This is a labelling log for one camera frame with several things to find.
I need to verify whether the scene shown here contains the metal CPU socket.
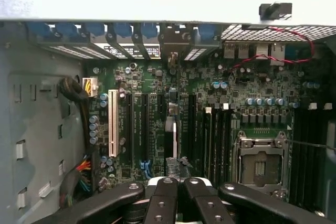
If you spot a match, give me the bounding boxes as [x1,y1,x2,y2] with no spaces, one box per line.
[232,129,294,198]

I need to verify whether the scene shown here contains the black intrusion switch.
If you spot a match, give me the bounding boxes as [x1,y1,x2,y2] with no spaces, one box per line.
[258,2,293,22]

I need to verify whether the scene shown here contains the black open PC case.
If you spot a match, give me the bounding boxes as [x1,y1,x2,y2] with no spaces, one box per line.
[0,0,336,224]

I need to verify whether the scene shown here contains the green motherboard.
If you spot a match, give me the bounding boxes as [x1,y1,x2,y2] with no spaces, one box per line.
[82,47,336,206]

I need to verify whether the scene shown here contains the black sleeved power cable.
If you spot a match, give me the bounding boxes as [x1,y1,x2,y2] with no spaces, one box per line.
[58,76,99,156]

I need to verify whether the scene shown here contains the red and black twisted wire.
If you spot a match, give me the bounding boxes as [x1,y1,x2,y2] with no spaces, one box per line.
[227,26,316,77]

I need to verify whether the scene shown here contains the white PCI slot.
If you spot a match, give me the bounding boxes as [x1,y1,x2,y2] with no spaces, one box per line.
[107,89,119,157]

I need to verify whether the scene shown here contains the multicoloured power wires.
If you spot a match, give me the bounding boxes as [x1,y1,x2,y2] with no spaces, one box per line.
[59,154,92,209]

